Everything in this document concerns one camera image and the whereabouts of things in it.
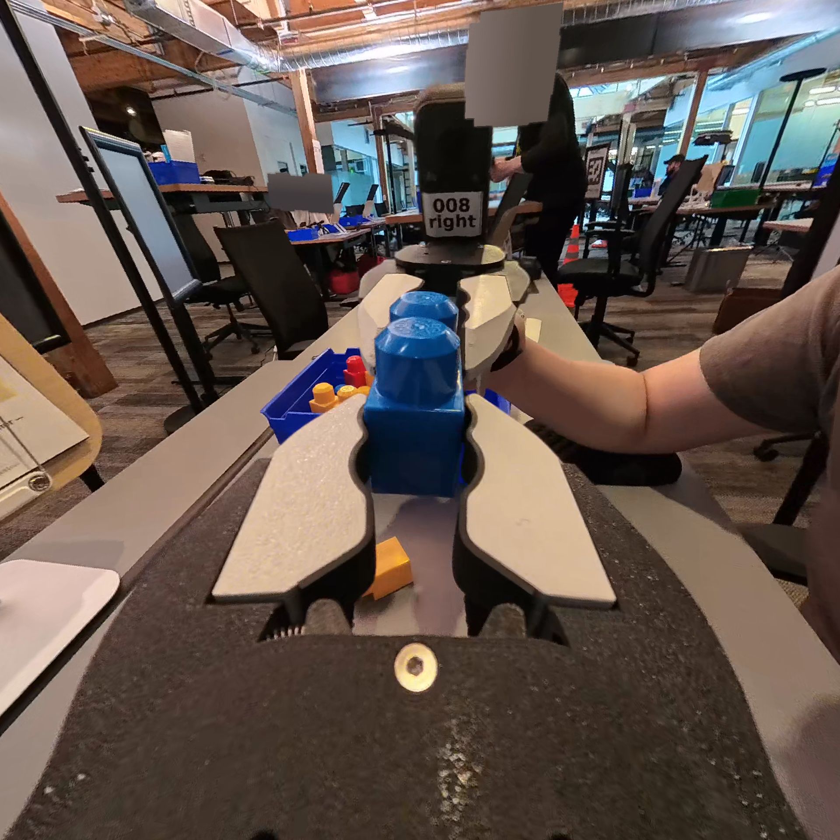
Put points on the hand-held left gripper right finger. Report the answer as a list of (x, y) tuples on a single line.
[(531, 518)]

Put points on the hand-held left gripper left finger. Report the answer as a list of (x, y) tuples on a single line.
[(302, 518)]

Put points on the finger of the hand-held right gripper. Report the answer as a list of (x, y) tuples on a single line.
[(387, 295), (492, 315)]

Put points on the cluster of assembled block steps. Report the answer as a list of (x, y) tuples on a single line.
[(354, 374)]

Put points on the blue plastic bin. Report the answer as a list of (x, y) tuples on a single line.
[(289, 413)]

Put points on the blue two-stud toy block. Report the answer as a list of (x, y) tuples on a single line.
[(413, 433)]

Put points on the person's right forearm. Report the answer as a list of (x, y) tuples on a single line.
[(590, 407)]

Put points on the red plastic bin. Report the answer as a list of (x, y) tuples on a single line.
[(371, 264), (343, 281)]

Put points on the tablet on white stand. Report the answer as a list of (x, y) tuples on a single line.
[(515, 197)]

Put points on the yellow toy block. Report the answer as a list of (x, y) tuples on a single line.
[(390, 568)]

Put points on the black round pad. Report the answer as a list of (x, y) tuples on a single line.
[(623, 466)]

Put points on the orange traffic cone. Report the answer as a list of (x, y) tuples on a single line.
[(573, 244)]

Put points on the black office chair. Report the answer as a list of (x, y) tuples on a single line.
[(663, 210), (275, 282), (223, 289)]

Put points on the black framed marker sign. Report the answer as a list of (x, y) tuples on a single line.
[(596, 172), (804, 262)]

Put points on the black pole stand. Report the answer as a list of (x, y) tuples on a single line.
[(187, 418)]

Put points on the wooden standing desk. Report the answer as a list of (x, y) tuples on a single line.
[(197, 190)]

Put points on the grey metal box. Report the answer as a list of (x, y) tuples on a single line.
[(718, 269)]

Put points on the small blue storage box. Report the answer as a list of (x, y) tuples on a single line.
[(174, 173)]

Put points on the brown cardboard box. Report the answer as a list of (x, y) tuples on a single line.
[(741, 308)]

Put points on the black framed standing whiteboard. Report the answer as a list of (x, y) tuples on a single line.
[(141, 210)]

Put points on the green plastic bin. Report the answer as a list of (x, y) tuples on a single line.
[(736, 199)]

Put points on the white board stand base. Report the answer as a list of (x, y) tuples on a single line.
[(46, 610)]

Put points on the wooden instruction board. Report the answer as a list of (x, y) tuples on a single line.
[(39, 420)]

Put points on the black floor lamp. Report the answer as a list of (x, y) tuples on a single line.
[(802, 74)]

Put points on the black framed dark panel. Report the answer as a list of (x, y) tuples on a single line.
[(19, 289)]

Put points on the wooden support post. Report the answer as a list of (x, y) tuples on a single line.
[(79, 354)]

